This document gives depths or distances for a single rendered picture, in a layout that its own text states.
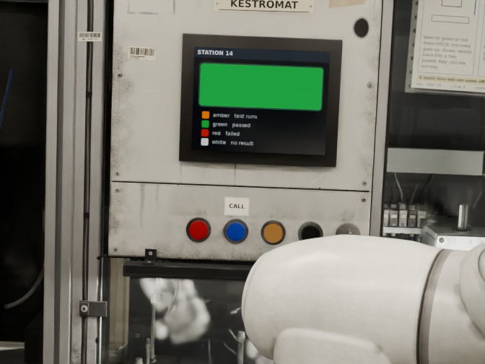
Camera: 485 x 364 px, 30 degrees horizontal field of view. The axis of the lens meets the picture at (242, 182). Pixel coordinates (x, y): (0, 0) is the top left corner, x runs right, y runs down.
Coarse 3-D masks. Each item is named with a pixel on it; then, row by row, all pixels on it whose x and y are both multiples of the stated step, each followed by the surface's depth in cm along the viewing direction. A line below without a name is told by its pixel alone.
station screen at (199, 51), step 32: (224, 64) 140; (256, 64) 140; (288, 64) 140; (320, 64) 140; (320, 96) 141; (192, 128) 141; (224, 128) 141; (256, 128) 141; (288, 128) 142; (320, 128) 142
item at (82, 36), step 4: (80, 32) 143; (84, 32) 143; (88, 32) 143; (92, 32) 143; (96, 32) 143; (100, 32) 143; (80, 36) 143; (84, 36) 143; (88, 36) 143; (92, 36) 143; (96, 36) 143; (100, 36) 143; (80, 40) 143; (84, 40) 143; (88, 40) 143; (92, 40) 143; (96, 40) 143; (100, 40) 143
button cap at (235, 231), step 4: (232, 224) 145; (236, 224) 145; (240, 224) 145; (228, 228) 145; (232, 228) 145; (236, 228) 145; (240, 228) 145; (244, 228) 145; (228, 232) 145; (232, 232) 145; (236, 232) 145; (240, 232) 145; (244, 232) 145; (228, 236) 145; (232, 236) 145; (236, 236) 145; (240, 236) 145; (236, 240) 145
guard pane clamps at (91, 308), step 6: (84, 300) 148; (90, 300) 148; (84, 306) 148; (90, 306) 148; (96, 306) 148; (102, 306) 148; (84, 312) 148; (90, 312) 148; (96, 312) 148; (102, 312) 148
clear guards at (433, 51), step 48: (432, 0) 142; (480, 0) 142; (432, 48) 143; (480, 48) 143; (432, 96) 144; (480, 96) 144; (432, 144) 145; (480, 144) 145; (384, 192) 146; (432, 192) 146; (480, 192) 146; (432, 240) 147; (480, 240) 147; (144, 288) 148; (192, 288) 148; (240, 288) 148; (144, 336) 149; (192, 336) 149; (240, 336) 149
